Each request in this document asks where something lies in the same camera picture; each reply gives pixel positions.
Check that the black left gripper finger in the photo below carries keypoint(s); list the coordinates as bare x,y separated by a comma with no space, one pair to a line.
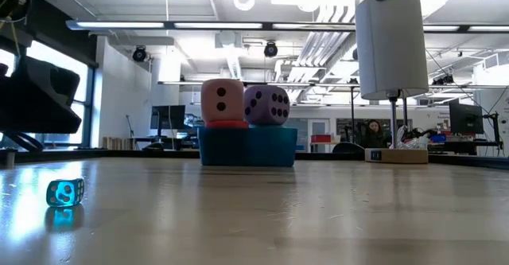
32,114
55,84

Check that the large red foam die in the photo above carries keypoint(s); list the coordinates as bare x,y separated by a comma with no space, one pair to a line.
226,124

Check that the large pink foam die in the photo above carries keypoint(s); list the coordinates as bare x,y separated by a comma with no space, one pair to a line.
234,98

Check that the large purple foam die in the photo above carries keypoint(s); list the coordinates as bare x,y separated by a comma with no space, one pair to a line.
264,118

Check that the row of wooden blocks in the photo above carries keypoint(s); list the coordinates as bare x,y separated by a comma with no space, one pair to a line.
117,143

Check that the small light blue die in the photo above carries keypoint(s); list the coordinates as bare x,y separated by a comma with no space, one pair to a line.
64,193

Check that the long ceiling light strip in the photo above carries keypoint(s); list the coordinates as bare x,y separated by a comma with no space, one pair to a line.
119,25

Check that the black ceiling spotlight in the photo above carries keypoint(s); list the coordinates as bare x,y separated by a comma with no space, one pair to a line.
139,54
270,50

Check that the black computer monitor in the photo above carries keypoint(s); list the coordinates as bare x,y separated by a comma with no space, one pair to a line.
465,118
169,118

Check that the blue plastic bin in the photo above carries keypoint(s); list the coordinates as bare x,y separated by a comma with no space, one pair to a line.
246,149

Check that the red box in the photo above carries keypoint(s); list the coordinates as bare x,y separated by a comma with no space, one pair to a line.
320,138

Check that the person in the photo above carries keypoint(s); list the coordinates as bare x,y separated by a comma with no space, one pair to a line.
374,131

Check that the white shade table lamp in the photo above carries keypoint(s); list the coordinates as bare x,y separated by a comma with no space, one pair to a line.
391,50

